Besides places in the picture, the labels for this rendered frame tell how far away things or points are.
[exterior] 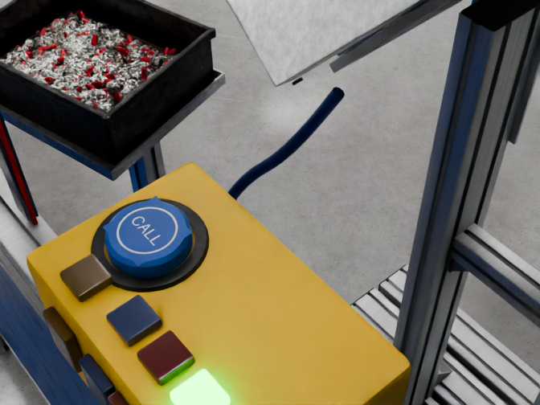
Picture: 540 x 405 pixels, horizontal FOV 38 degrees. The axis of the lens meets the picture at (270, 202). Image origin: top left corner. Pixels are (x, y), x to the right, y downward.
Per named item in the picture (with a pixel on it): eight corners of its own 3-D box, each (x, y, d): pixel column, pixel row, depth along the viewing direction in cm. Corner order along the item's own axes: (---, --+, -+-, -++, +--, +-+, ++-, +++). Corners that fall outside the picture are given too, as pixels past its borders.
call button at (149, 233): (210, 254, 37) (207, 231, 36) (139, 299, 35) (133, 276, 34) (162, 206, 39) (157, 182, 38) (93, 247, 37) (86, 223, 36)
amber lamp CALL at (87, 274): (115, 283, 35) (112, 276, 35) (80, 304, 34) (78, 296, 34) (94, 259, 36) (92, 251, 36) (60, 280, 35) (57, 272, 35)
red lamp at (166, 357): (196, 363, 32) (195, 356, 32) (161, 388, 32) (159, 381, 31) (171, 335, 33) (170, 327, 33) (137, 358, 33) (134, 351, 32)
